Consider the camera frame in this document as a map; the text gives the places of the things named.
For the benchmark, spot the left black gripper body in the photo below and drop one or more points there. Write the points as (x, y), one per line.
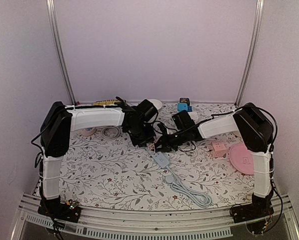
(142, 134)

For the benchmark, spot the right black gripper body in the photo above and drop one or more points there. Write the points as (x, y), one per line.
(173, 143)

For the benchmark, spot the grey-blue power strip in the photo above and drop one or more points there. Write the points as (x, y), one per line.
(160, 159)

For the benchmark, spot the white travel adapter plug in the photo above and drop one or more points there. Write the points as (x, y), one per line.
(194, 116)

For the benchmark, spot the light blue adapter plug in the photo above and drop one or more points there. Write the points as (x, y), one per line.
(182, 106)

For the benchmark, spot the pink cube socket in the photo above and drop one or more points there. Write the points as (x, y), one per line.
(218, 149)

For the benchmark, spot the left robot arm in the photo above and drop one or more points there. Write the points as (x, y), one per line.
(54, 137)

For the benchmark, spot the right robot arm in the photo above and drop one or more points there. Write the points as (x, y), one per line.
(258, 134)

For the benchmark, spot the dark blue cube socket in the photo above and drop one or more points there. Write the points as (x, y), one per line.
(189, 109)

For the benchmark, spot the dark patterned cube socket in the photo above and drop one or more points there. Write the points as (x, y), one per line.
(185, 100)

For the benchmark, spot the white bowl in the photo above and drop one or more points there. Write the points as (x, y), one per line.
(157, 103)

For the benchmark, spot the yellow woven mat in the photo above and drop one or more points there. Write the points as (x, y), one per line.
(105, 102)

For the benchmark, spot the pink plate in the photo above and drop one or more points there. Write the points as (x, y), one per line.
(241, 159)

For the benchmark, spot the front aluminium rail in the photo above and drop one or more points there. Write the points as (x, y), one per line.
(113, 224)

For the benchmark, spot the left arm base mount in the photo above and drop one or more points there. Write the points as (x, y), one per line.
(55, 209)

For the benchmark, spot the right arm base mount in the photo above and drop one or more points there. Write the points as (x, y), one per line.
(255, 210)

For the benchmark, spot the left aluminium frame post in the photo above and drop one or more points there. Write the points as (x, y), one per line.
(51, 11)

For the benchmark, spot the aluminium frame post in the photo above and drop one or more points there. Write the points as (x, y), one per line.
(51, 11)
(251, 50)

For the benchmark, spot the right aluminium frame post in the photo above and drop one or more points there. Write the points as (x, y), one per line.
(251, 50)

